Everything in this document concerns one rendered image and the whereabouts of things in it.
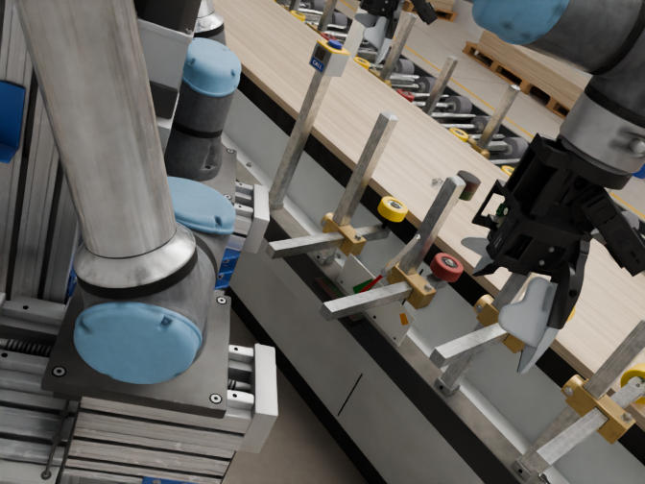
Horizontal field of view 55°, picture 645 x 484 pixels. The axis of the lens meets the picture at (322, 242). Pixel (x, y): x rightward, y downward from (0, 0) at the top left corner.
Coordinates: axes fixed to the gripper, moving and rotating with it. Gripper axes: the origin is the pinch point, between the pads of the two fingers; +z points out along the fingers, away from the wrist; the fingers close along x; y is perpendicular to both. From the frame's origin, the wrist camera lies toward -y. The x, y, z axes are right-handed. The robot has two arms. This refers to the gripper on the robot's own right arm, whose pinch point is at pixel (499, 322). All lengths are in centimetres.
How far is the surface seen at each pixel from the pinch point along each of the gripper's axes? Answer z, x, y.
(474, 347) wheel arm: 36, -39, -30
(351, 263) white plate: 54, -84, -17
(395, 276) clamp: 47, -73, -25
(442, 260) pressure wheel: 41, -77, -37
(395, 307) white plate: 53, -69, -27
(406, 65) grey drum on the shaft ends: 48, -270, -73
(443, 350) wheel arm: 36, -36, -22
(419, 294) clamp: 45, -66, -29
